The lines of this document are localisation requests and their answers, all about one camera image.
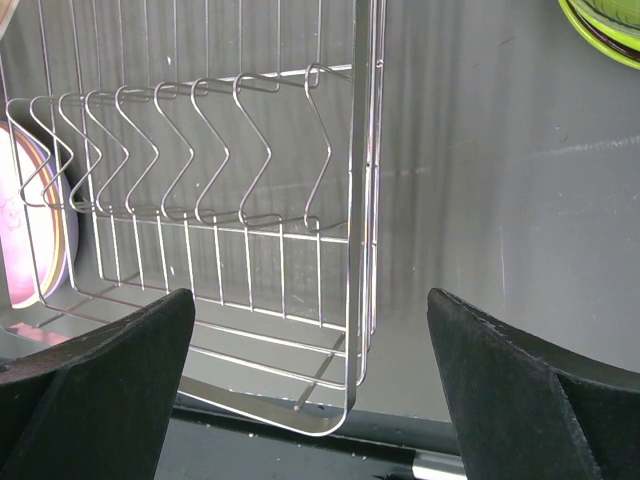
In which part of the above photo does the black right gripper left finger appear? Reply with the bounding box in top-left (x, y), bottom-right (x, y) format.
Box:
top-left (1, 289), bottom-right (195, 479)

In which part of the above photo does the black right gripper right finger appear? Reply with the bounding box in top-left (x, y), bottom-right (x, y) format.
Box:
top-left (427, 288), bottom-right (639, 479)

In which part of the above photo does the pink plastic plate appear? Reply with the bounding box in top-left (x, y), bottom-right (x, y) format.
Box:
top-left (1, 122), bottom-right (41, 309)

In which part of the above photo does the yellow plastic plate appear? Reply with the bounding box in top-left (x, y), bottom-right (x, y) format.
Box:
top-left (22, 133), bottom-right (69, 298)

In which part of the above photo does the metal wire dish rack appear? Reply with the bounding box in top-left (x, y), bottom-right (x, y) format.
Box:
top-left (1, 1), bottom-right (386, 437)

